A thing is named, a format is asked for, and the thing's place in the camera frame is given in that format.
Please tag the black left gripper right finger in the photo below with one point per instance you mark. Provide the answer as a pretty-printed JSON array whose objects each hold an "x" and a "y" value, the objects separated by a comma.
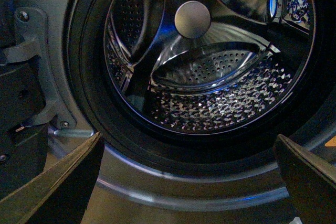
[{"x": 309, "y": 180}]

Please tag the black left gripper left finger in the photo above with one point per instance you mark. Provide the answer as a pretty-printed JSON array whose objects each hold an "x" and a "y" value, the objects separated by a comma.
[{"x": 61, "y": 193}]

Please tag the grey front-load washing machine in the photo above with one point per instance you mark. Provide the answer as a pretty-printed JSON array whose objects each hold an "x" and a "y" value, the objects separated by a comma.
[{"x": 126, "y": 192}]

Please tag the orange warning sticker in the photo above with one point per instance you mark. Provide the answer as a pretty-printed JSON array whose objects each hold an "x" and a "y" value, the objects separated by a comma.
[{"x": 331, "y": 142}]

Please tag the black washer door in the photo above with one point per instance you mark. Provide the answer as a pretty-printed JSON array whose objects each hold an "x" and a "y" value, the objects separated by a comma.
[{"x": 23, "y": 146}]

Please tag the dark rubber door gasket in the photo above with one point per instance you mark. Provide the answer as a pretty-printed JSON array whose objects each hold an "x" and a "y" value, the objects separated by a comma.
[{"x": 236, "y": 151}]

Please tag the stainless steel washer drum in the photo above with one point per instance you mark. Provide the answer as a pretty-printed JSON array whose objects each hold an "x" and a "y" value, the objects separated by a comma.
[{"x": 243, "y": 69}]

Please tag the round beige drum hub cap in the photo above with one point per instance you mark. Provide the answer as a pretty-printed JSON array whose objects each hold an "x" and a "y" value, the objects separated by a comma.
[{"x": 192, "y": 19}]

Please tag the grey door hinge bracket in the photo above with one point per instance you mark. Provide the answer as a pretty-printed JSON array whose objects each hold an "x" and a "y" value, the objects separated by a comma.
[{"x": 31, "y": 34}]

